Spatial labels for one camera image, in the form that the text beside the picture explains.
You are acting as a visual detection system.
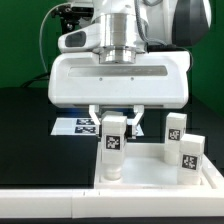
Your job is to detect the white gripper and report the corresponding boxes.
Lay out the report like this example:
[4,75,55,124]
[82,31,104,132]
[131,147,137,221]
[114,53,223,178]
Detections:
[48,51,190,139]

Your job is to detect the white square tabletop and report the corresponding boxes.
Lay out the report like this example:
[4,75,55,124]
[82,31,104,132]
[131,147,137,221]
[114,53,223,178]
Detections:
[94,143,211,189]

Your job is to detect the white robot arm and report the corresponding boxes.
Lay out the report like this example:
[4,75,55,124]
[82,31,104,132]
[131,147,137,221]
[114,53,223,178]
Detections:
[48,0,212,137]

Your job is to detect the paper sheet with markers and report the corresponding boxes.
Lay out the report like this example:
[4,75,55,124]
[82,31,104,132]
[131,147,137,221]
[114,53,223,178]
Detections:
[51,116,144,137]

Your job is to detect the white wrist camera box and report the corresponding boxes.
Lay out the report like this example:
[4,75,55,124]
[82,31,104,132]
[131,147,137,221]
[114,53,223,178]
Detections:
[58,25,100,53]

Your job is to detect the black floor cables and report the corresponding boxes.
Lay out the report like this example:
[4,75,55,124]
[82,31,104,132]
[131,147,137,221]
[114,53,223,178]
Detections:
[20,71,51,89]

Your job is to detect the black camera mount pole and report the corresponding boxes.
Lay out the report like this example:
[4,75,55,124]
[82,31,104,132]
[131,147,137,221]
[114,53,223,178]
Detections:
[51,3,93,34]

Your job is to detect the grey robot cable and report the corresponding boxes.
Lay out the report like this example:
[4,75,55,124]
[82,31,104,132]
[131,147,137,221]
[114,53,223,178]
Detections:
[38,2,71,74]

